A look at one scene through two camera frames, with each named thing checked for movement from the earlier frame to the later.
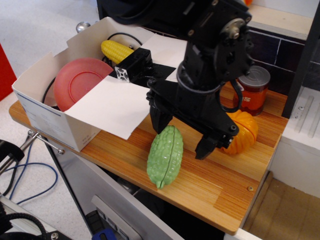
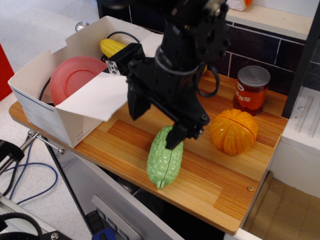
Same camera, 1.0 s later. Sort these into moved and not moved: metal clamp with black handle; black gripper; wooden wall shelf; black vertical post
Moved: black gripper
Not moved: wooden wall shelf; metal clamp with black handle; black vertical post
